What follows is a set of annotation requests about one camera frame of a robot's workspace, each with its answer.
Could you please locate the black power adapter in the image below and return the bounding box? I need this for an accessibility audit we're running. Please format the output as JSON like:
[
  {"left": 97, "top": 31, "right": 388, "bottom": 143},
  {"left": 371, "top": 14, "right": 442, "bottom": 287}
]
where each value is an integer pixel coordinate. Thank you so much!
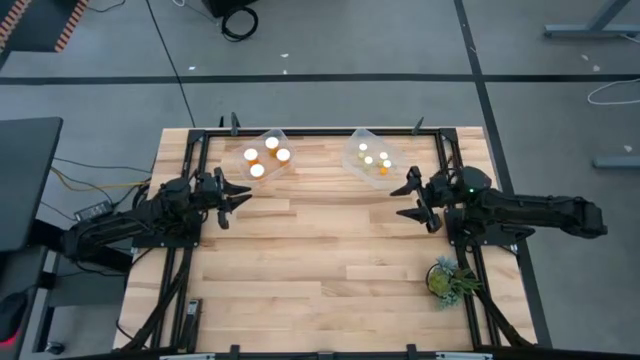
[{"left": 74, "top": 200, "right": 116, "bottom": 224}]

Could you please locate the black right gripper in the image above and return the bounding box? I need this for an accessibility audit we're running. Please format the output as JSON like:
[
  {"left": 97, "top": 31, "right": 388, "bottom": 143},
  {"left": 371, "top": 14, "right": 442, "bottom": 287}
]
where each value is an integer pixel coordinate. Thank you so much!
[{"left": 389, "top": 165, "right": 459, "bottom": 235}]

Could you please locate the potted succulent plant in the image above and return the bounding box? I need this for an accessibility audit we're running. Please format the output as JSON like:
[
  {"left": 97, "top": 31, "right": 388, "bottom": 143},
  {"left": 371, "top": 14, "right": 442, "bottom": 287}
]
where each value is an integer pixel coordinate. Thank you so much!
[{"left": 425, "top": 255, "right": 485, "bottom": 312}]

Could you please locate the black box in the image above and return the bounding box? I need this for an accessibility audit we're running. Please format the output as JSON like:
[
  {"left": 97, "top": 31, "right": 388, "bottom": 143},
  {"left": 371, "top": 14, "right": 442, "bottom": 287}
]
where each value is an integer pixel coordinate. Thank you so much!
[{"left": 202, "top": 0, "right": 259, "bottom": 19}]

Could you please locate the coiled black cable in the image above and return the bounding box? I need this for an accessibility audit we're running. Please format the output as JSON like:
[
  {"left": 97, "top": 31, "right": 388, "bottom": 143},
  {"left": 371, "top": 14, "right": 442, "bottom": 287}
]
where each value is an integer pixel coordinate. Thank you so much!
[{"left": 220, "top": 5, "right": 260, "bottom": 43}]

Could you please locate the clear plastic bin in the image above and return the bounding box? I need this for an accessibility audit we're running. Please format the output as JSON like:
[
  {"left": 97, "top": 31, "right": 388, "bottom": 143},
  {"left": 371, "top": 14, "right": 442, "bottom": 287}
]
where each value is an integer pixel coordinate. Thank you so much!
[
  {"left": 341, "top": 127, "right": 405, "bottom": 191},
  {"left": 233, "top": 127, "right": 298, "bottom": 186}
]

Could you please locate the black bracket with label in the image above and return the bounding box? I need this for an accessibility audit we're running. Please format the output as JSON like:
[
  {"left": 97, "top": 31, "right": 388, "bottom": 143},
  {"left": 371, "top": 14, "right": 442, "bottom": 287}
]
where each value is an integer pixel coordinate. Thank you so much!
[{"left": 185, "top": 298, "right": 203, "bottom": 352}]

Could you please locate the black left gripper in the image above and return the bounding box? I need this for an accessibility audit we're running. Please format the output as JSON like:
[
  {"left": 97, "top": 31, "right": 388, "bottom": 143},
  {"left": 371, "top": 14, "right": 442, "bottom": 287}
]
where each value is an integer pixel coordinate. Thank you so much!
[{"left": 191, "top": 166, "right": 255, "bottom": 231}]

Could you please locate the thin black adapter cable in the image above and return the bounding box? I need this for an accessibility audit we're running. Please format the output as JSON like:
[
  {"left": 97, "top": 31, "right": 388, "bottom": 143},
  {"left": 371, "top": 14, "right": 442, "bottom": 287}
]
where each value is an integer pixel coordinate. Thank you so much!
[{"left": 40, "top": 157, "right": 154, "bottom": 222}]

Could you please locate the black computer mouse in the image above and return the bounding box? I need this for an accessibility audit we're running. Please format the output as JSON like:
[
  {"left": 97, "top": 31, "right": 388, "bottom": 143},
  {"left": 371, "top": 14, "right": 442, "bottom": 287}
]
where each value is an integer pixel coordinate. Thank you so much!
[{"left": 0, "top": 291, "right": 30, "bottom": 347}]

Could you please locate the yellow floor cable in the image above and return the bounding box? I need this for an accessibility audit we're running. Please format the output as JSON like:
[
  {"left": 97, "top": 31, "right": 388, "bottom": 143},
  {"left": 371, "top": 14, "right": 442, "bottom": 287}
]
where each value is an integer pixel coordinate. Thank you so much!
[{"left": 49, "top": 167, "right": 151, "bottom": 194}]

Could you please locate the long thin black cable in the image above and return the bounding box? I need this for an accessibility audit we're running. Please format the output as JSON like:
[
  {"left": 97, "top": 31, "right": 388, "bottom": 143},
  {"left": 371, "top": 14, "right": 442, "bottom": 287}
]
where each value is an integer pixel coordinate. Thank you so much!
[{"left": 144, "top": 0, "right": 197, "bottom": 129}]

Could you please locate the black aluminium rig frame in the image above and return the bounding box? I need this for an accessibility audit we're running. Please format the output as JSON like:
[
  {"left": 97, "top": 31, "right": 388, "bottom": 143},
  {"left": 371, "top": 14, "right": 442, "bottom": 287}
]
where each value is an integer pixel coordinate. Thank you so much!
[{"left": 119, "top": 127, "right": 539, "bottom": 360}]

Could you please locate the black lever handle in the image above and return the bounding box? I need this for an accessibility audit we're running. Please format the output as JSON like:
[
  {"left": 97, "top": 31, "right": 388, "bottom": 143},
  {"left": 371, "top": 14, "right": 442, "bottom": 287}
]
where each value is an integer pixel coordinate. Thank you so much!
[{"left": 501, "top": 224, "right": 537, "bottom": 243}]

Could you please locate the black orange-striped floor mat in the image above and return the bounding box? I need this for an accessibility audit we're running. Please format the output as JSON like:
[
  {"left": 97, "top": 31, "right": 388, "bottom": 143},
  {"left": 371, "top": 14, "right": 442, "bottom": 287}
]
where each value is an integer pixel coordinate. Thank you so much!
[{"left": 0, "top": 0, "right": 90, "bottom": 54}]

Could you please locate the white floor cable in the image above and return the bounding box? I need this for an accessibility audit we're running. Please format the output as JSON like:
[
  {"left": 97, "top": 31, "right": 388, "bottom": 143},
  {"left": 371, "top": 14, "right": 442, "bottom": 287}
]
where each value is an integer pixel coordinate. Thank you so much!
[{"left": 586, "top": 77, "right": 640, "bottom": 107}]

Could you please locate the grey desk foot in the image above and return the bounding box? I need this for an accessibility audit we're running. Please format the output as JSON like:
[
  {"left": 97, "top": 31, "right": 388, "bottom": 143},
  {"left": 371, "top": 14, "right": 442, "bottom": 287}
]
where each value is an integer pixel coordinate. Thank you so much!
[
  {"left": 543, "top": 0, "right": 640, "bottom": 40},
  {"left": 592, "top": 155, "right": 640, "bottom": 170}
]

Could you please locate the black desk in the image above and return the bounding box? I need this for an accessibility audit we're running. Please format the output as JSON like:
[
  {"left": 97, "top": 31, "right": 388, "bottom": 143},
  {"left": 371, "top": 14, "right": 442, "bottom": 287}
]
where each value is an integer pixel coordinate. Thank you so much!
[{"left": 0, "top": 117, "right": 65, "bottom": 253}]

